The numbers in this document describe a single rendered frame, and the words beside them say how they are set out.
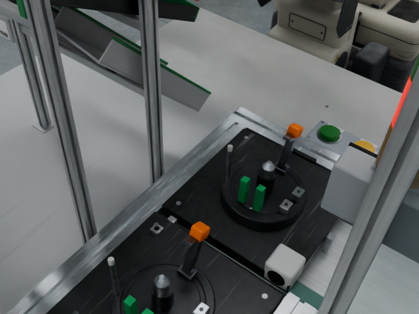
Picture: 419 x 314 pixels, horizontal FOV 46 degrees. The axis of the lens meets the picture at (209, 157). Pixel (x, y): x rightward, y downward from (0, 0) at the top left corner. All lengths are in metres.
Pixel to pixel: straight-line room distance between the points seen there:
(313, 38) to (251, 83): 0.37
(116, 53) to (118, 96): 0.46
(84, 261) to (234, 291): 0.23
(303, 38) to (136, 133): 0.67
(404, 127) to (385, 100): 0.86
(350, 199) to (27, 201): 0.65
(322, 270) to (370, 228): 0.32
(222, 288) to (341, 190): 0.27
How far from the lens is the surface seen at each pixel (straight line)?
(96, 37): 0.87
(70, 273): 0.77
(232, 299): 0.71
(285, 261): 0.73
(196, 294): 0.69
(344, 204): 0.54
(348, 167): 0.51
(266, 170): 0.77
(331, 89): 1.26
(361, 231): 0.51
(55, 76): 0.61
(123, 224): 0.80
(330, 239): 0.80
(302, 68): 1.32
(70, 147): 0.68
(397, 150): 0.43
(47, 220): 0.95
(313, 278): 0.81
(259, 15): 3.30
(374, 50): 1.66
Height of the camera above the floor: 1.59
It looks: 45 degrees down
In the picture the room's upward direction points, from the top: 3 degrees clockwise
